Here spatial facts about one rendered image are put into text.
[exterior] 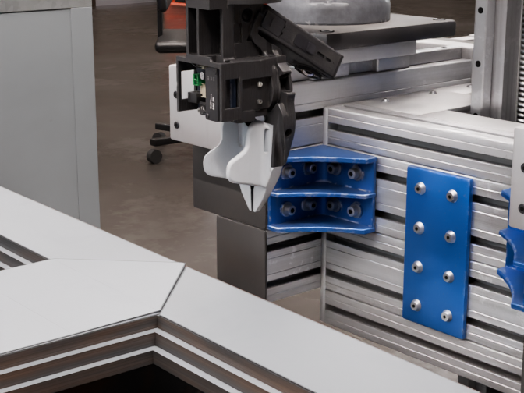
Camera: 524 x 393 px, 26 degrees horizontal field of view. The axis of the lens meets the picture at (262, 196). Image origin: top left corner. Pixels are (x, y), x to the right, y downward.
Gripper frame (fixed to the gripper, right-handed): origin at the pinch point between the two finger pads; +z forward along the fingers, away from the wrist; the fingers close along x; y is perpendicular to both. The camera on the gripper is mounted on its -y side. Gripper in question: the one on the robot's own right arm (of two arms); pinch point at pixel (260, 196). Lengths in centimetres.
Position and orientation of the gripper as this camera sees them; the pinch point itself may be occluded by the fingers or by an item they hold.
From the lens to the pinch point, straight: 109.2
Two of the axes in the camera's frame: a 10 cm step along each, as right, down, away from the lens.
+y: -7.8, 1.6, -6.0
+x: 6.2, 2.0, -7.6
